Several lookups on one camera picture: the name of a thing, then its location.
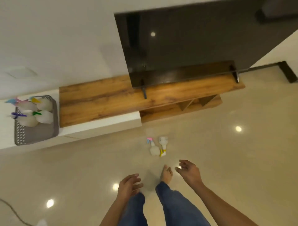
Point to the person's left hand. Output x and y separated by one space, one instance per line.
125 188

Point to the person's right hand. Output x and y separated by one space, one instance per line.
192 175

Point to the person's left fingers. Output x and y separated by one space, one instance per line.
137 181

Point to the person's right thumb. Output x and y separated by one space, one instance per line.
178 170

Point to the person's left forearm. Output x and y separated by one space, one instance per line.
114 213

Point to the person's right forearm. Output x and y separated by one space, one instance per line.
221 204

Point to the person's right foot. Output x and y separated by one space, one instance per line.
166 174

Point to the person's left leg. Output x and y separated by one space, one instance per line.
135 211

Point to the person's leg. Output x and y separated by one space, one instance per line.
135 211
177 204

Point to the spray bottle pink blue trigger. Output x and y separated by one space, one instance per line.
24 105
154 150

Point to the spray bottle yellow trigger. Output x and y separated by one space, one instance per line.
163 142
45 104

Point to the person's right leg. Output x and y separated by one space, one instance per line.
177 204

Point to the white low cabinet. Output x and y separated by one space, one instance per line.
100 127

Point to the wooden television console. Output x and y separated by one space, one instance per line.
97 102

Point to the grey woven basket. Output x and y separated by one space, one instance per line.
39 132

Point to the spray bottle green trigger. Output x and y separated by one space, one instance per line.
45 117

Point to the spray bottle purple trigger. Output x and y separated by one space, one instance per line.
28 120

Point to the black flat screen television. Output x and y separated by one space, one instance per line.
186 42

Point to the dark brown wall trim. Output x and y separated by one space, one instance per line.
287 71

